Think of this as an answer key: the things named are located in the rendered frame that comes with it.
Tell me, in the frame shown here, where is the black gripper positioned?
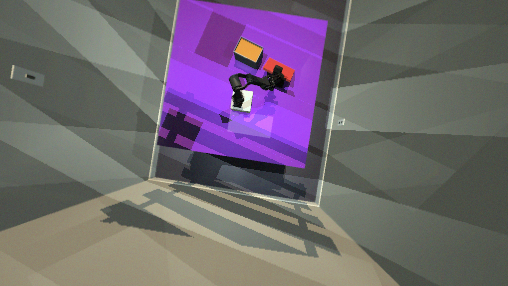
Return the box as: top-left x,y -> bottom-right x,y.
269,64 -> 283,91

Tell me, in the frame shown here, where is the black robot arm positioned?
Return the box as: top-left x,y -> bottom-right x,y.
229,72 -> 285,108

